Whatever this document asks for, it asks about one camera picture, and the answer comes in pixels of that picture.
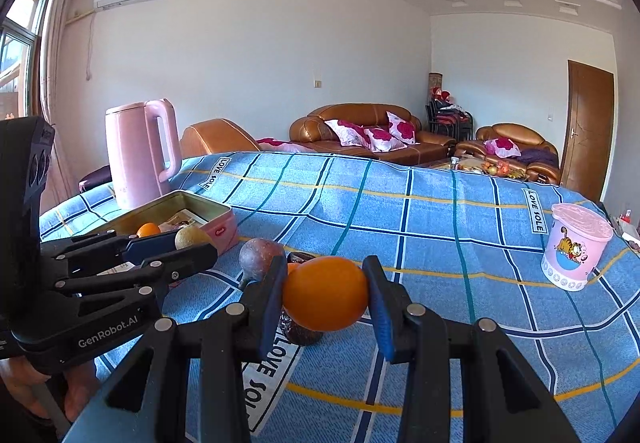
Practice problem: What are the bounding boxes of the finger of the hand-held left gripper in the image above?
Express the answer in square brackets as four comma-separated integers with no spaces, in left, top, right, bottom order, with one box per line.
[55,243,219,297]
[41,232,177,274]

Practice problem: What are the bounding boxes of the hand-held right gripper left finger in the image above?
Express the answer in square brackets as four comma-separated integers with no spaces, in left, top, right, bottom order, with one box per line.
[60,268,288,443]

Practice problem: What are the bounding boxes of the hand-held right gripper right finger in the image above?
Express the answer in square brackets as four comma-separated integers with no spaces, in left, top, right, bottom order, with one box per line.
[361,254,581,443]

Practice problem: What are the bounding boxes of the brown kiwi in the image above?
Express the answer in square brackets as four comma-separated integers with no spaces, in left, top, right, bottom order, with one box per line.
[174,226,211,251]

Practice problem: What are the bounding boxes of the pink metal tin box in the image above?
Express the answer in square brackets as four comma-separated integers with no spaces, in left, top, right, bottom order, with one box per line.
[87,190,237,256]

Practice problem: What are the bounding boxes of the dark purple round fruit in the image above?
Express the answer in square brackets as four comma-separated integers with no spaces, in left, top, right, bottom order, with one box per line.
[238,238,287,291]

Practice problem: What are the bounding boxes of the person's left hand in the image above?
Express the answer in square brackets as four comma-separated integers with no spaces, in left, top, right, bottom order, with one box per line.
[0,355,103,429]

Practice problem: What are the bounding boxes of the newspaper sheet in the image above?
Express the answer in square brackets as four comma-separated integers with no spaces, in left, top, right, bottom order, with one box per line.
[160,209,208,230]

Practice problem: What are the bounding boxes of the dark padded stool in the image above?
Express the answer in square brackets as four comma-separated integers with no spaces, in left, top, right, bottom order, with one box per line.
[77,165,113,196]

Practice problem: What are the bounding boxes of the blue checked tablecloth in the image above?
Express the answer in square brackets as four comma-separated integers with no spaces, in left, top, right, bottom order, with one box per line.
[39,150,640,443]

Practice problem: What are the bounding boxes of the pink electric kettle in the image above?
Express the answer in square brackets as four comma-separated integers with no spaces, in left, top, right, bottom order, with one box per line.
[105,99,182,211]

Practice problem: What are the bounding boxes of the brown leather chaise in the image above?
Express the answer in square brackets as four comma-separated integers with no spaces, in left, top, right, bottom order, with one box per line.
[179,119,261,158]

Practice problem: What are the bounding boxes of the pink curtain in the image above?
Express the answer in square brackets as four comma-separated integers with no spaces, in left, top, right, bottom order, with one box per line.
[37,0,83,204]

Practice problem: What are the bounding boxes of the pink floral cushion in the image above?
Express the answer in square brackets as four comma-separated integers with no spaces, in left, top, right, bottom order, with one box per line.
[256,137,313,154]

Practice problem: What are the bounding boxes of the coffee table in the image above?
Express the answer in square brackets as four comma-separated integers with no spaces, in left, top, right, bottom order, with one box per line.
[420,154,531,181]

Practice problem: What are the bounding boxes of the white pillow red flowers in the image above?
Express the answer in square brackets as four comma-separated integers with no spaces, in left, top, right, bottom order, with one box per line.
[363,126,408,152]
[324,119,373,148]
[482,138,522,158]
[387,111,421,145]

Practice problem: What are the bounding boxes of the pink cartoon cup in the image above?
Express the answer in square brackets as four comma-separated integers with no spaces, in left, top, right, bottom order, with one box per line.
[541,203,614,292]

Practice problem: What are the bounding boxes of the brown leather sofa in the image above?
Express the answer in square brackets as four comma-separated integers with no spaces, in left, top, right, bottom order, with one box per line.
[290,103,457,166]

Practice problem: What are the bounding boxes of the stacked dark chairs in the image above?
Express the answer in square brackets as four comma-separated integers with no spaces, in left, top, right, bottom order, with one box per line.
[425,95,473,140]

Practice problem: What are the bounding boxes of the purple blanket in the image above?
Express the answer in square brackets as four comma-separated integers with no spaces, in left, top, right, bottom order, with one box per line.
[520,148,558,167]

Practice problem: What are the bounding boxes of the brown leather armchair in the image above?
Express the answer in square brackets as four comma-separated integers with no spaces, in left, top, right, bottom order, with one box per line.
[455,123,562,184]

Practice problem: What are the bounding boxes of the cluttered television cabinet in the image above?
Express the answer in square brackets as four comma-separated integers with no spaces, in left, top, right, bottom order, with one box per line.
[612,208,640,249]

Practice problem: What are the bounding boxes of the brown wooden door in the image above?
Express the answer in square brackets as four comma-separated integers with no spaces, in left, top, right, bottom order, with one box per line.
[559,60,615,201]

